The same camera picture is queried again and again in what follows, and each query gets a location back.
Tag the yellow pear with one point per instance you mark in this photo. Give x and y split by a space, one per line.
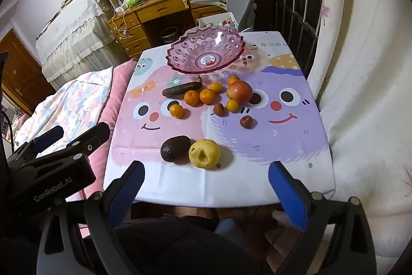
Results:
204 153

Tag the small orange mandarin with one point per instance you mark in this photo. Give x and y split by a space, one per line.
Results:
216 87
191 97
232 105
176 110
207 96
233 80

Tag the small brown shrivelled fruit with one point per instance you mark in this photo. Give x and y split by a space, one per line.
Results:
219 109
246 122

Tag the wooden door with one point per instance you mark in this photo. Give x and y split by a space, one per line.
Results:
19 68

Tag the white power strip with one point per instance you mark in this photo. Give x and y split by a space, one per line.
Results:
119 8

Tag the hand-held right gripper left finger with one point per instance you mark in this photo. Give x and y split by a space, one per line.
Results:
127 189

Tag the wooden desk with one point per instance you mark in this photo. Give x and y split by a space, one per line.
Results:
161 7

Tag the dark green cucumber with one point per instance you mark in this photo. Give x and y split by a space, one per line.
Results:
180 90

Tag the white lace furniture cover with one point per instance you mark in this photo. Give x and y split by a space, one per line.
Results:
70 30

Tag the white tray with snacks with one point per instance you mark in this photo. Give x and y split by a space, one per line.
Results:
214 20

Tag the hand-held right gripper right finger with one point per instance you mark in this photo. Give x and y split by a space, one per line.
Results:
288 194

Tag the white curtain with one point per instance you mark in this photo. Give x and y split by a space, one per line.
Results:
363 85

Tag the pink blanket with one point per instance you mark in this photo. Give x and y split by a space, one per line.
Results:
120 91

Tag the red apple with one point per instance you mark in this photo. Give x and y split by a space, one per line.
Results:
239 90

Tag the dark avocado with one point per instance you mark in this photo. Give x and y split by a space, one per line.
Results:
175 148

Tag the dark trash bin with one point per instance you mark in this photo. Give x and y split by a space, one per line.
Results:
169 35

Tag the pink glass fruit bowl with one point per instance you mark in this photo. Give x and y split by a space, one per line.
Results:
206 51

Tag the cartoon printed tablecloth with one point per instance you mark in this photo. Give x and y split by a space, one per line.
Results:
273 146

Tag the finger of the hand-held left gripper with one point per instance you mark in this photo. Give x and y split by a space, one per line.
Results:
48 137
91 138

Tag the floral quilt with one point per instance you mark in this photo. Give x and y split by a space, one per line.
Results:
74 101

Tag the person's dark pants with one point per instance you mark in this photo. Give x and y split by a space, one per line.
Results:
167 246

